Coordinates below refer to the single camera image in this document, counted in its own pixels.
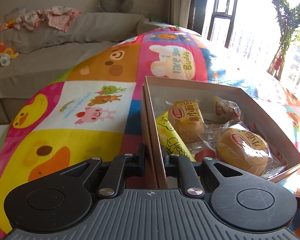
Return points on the pink baby clothes pile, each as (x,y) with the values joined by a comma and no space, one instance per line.
(57,17)

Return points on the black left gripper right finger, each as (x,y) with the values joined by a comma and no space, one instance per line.
(185,171)

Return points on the orange plush toy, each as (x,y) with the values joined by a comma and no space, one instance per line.
(8,52)

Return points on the yellow cheese stick packet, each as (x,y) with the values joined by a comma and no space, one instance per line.
(170,139)

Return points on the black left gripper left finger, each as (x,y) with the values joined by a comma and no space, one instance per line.
(115,173)

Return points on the green potted plant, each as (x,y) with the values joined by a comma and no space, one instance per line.
(288,19)

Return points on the grey sofa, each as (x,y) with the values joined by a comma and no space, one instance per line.
(46,53)

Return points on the white green pacifier toy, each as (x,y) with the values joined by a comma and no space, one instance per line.
(4,60)

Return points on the colourful cartoon play mat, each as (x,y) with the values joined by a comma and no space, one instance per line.
(95,106)

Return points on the grey neck pillow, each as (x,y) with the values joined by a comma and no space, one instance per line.
(120,6)

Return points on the biscuit sticks pink dip pack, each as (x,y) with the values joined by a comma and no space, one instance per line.
(201,151)

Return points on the beige curtain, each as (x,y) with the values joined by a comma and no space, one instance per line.
(178,12)

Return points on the bun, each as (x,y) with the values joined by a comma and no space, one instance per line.
(186,118)
(242,149)

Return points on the red cartoon candy bag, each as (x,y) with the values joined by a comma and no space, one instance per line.
(227,110)

